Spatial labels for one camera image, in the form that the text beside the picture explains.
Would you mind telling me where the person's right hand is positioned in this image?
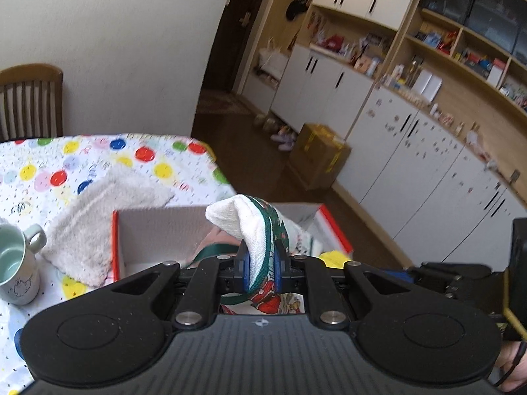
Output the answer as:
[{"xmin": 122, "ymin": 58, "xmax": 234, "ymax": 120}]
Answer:
[{"xmin": 493, "ymin": 338, "xmax": 527, "ymax": 392}]

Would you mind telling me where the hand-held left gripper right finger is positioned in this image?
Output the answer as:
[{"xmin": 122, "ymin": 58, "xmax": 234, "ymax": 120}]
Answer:
[{"xmin": 275, "ymin": 242, "xmax": 413, "ymax": 329}]

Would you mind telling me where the dark brown door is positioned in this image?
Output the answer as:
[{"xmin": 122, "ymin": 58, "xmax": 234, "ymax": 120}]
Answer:
[{"xmin": 197, "ymin": 0, "xmax": 286, "ymax": 113}]

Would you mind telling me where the balloon print tablecloth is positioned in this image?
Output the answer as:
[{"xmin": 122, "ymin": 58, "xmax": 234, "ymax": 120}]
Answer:
[{"xmin": 0, "ymin": 132, "xmax": 238, "ymax": 395}]

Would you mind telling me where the brown wooden chair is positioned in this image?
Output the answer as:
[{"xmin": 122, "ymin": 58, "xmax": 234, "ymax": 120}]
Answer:
[{"xmin": 0, "ymin": 63, "xmax": 64, "ymax": 143}]

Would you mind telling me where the white box on shelf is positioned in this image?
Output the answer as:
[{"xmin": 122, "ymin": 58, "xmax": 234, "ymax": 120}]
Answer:
[{"xmin": 411, "ymin": 69, "xmax": 444, "ymax": 102}]

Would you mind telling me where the black cable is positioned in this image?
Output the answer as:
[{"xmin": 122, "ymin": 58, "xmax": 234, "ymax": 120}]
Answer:
[{"xmin": 491, "ymin": 339, "xmax": 527, "ymax": 388}]

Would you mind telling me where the brown cardboard carton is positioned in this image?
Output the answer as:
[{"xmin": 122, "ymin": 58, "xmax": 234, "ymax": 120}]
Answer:
[{"xmin": 288, "ymin": 123, "xmax": 352, "ymax": 191}]

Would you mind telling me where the white green-trimmed festive cloth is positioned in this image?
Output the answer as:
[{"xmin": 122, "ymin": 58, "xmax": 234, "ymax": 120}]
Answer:
[{"xmin": 190, "ymin": 194, "xmax": 319, "ymax": 318}]

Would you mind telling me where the beige fluffy towel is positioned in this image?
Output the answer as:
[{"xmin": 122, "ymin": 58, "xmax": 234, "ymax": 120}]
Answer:
[{"xmin": 40, "ymin": 168, "xmax": 176, "ymax": 289}]

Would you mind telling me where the pale green mug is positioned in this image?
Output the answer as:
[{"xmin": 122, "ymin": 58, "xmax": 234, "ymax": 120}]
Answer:
[{"xmin": 0, "ymin": 224, "xmax": 47, "ymax": 306}]

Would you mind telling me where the white wooden wall cabinet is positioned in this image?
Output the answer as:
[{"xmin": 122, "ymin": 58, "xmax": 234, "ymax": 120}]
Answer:
[{"xmin": 240, "ymin": 0, "xmax": 527, "ymax": 273}]

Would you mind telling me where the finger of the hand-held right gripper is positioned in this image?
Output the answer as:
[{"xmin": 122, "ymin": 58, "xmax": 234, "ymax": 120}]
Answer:
[{"xmin": 379, "ymin": 267, "xmax": 426, "ymax": 287}]

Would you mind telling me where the white tote bag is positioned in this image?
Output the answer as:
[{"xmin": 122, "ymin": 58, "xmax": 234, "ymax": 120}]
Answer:
[{"xmin": 257, "ymin": 38, "xmax": 290, "ymax": 75}]

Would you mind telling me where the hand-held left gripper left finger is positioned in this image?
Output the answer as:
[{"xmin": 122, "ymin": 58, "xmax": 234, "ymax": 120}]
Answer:
[{"xmin": 111, "ymin": 242, "xmax": 250, "ymax": 329}]

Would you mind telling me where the pile of shoes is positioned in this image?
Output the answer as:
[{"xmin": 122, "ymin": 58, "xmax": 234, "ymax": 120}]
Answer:
[{"xmin": 252, "ymin": 112, "xmax": 298, "ymax": 151}]

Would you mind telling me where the red cardboard box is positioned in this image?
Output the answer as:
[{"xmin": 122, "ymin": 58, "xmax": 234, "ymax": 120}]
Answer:
[{"xmin": 111, "ymin": 202, "xmax": 355, "ymax": 285}]

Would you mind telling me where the yellow soft item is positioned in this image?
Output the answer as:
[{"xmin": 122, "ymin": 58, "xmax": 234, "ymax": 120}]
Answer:
[{"xmin": 320, "ymin": 250, "xmax": 355, "ymax": 273}]

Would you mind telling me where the black hanging bag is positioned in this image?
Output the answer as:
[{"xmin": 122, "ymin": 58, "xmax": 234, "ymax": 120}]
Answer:
[{"xmin": 286, "ymin": 0, "xmax": 310, "ymax": 21}]

